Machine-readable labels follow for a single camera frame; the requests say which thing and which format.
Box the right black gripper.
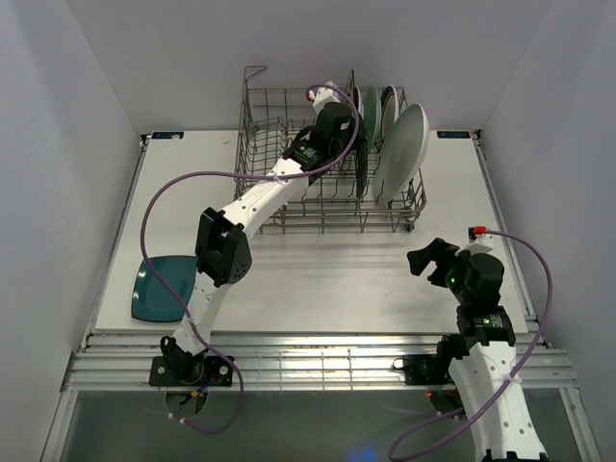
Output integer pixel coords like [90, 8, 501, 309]
[406, 237, 472, 304]

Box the green floral plate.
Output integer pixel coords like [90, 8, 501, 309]
[363, 86, 381, 150]

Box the black floral square plate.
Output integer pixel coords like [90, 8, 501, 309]
[354, 126, 368, 200]

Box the cream floral square plate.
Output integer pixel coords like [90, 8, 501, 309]
[346, 69, 355, 96]

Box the green red rimmed white plate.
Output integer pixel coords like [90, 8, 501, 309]
[380, 85, 399, 141]

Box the white oval plate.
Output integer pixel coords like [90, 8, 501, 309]
[373, 103, 429, 203]

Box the dark teal plate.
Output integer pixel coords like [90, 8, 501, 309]
[131, 255, 196, 323]

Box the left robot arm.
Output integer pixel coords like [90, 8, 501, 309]
[161, 102, 429, 385]

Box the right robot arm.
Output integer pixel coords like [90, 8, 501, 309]
[428, 244, 549, 461]

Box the black xdof logo sticker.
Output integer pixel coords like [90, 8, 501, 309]
[437, 130, 472, 140]

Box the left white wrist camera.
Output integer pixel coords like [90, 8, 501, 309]
[305, 81, 341, 115]

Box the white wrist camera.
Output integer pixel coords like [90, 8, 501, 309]
[456, 225, 494, 255]
[305, 81, 341, 115]

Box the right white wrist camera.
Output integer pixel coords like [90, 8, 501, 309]
[456, 225, 494, 255]

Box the grey wire dish rack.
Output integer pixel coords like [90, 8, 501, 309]
[235, 65, 427, 234]

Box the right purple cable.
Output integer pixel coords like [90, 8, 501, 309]
[387, 224, 553, 462]

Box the purple cable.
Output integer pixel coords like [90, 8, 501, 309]
[387, 224, 553, 462]
[142, 84, 363, 435]

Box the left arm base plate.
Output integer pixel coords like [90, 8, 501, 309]
[148, 356, 233, 388]

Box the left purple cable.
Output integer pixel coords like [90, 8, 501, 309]
[142, 84, 363, 435]

